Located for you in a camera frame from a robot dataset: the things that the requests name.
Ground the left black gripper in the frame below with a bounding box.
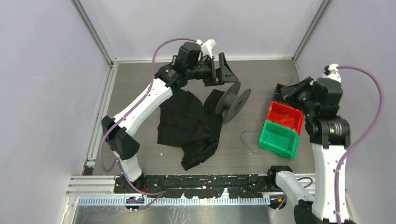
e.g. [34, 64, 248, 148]
[187, 53, 238, 87]

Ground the grey plastic cable spool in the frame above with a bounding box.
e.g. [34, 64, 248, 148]
[215, 82, 251, 123]

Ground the thin purple wire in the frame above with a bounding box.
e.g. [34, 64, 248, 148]
[240, 130, 268, 155]

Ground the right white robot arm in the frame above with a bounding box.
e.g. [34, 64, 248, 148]
[266, 77, 353, 224]

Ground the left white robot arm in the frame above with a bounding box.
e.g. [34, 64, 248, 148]
[99, 38, 239, 193]

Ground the black plastic bin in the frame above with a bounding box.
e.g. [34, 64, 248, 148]
[272, 83, 287, 105]

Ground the red plastic bin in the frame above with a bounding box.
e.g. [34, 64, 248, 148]
[266, 101, 304, 136]

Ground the green plastic bin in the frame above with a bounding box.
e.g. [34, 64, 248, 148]
[257, 120, 300, 159]

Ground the black cloth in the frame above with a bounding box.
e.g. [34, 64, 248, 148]
[157, 89, 224, 170]

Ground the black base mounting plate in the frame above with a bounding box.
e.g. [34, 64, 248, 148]
[133, 174, 283, 199]

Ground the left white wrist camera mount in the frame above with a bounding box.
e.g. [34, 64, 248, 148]
[196, 39, 216, 58]

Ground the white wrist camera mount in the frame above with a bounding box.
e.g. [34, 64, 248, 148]
[322, 63, 341, 83]
[196, 39, 216, 58]

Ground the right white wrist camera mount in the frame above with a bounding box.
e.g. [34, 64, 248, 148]
[322, 63, 341, 83]

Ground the white slotted cable duct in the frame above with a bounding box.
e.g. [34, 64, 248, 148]
[77, 195, 270, 206]

